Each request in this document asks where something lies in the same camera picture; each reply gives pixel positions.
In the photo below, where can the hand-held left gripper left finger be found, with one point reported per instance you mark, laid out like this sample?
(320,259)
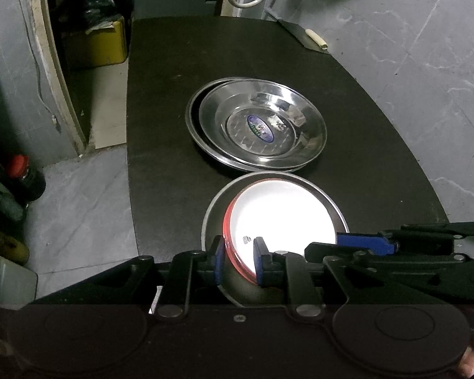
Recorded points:
(219,262)

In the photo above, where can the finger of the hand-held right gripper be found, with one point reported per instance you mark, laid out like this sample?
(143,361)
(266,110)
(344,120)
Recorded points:
(418,262)
(363,243)

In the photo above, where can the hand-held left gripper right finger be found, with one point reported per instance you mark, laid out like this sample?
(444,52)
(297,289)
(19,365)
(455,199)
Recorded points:
(261,262)

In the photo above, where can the steel bowl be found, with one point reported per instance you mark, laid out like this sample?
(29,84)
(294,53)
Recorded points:
(213,221)

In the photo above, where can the white bowl with red rim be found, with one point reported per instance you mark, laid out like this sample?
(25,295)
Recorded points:
(284,217)

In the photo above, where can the steel plate with blue label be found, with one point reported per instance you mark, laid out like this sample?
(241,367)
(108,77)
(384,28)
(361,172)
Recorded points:
(260,126)

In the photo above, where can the person's right hand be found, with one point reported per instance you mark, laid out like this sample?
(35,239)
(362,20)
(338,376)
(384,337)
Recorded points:
(470,361)

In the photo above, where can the plain steel plate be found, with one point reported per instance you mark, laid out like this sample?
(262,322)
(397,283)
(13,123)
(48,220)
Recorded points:
(192,122)

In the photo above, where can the translucent white container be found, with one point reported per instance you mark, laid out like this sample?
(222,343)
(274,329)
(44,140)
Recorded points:
(10,280)

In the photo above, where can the dark bottle with red cap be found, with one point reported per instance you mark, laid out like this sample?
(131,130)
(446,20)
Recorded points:
(25,177)

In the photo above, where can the yellow container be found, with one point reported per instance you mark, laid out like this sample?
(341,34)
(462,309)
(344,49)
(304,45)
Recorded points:
(8,248)

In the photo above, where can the green bottle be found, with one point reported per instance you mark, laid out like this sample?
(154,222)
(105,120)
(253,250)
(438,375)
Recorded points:
(12,207)

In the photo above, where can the yellow bin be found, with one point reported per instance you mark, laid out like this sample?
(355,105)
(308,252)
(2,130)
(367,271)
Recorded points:
(98,47)

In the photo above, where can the black plastic bag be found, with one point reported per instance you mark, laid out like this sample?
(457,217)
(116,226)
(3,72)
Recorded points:
(89,6)

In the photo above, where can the cream door frame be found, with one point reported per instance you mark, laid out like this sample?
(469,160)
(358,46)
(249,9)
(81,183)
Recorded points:
(57,67)

